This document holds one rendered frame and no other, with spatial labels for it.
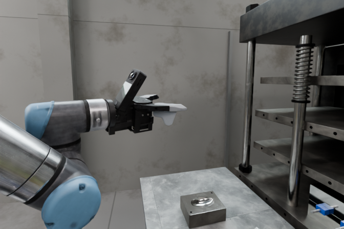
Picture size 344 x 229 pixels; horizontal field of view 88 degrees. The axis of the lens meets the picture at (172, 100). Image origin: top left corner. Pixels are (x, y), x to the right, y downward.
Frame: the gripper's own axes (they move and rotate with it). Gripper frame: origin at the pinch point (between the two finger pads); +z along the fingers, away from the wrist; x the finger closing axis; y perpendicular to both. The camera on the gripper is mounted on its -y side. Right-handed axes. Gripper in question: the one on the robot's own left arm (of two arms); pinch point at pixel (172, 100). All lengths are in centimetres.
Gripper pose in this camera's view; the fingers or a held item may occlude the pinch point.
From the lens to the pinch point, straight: 55.4
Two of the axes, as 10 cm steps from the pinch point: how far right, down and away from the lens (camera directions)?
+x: 5.9, 2.3, -7.8
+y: -0.8, 9.7, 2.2
